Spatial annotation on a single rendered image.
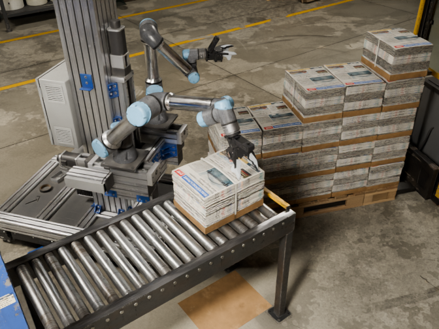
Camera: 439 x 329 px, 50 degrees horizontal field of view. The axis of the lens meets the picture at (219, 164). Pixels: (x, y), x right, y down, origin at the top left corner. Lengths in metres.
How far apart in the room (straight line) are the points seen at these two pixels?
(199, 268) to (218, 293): 0.94
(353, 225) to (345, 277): 0.54
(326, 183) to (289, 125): 0.64
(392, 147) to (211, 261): 1.92
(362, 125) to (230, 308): 1.54
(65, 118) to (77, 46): 0.49
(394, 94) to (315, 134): 0.59
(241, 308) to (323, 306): 0.51
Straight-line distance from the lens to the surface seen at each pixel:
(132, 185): 2.92
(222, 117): 2.07
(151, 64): 3.21
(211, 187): 2.23
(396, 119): 3.56
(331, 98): 3.19
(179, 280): 2.15
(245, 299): 3.08
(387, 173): 3.82
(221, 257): 2.23
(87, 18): 2.75
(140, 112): 2.33
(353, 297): 3.19
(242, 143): 2.04
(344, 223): 3.69
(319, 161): 3.41
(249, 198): 2.38
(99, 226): 2.44
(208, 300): 3.07
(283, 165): 3.30
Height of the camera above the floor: 2.37
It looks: 34 degrees down
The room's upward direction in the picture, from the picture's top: 1 degrees counter-clockwise
